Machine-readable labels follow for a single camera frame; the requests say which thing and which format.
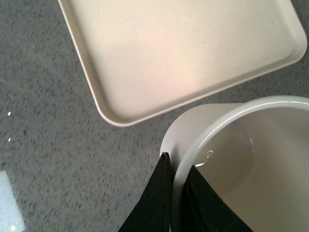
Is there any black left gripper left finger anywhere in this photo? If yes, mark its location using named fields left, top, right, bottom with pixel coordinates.
left=119, top=152, right=172, bottom=232

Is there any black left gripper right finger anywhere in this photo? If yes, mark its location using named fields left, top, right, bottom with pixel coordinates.
left=183, top=166, right=252, bottom=232

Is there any white smiley mug black handle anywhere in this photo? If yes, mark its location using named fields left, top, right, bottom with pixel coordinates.
left=160, top=96, right=309, bottom=232

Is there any cream rectangular plastic tray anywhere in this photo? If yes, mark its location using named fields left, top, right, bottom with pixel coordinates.
left=59, top=0, right=308, bottom=127

